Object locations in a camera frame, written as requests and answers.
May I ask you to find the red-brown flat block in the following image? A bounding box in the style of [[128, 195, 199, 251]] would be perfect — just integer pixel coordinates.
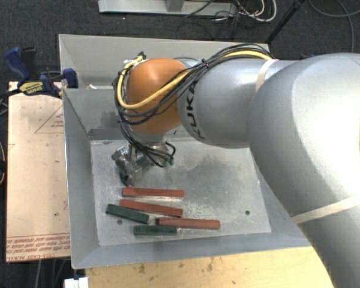
[[155, 217, 221, 231], [119, 199, 184, 218], [121, 187, 185, 199]]

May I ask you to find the brown cardboard board, red print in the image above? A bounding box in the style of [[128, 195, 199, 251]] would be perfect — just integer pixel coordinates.
[[5, 81, 71, 263]]

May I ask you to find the pale grey metal gripper finger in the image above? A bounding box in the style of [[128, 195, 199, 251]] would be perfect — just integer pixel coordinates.
[[131, 168, 143, 187], [118, 167, 131, 184]]

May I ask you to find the grey metal bin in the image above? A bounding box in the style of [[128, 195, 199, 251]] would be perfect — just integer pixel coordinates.
[[58, 34, 311, 270]]

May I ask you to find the dark green flat block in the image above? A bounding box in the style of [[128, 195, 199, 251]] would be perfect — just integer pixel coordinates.
[[133, 224, 179, 237], [105, 203, 151, 225]]

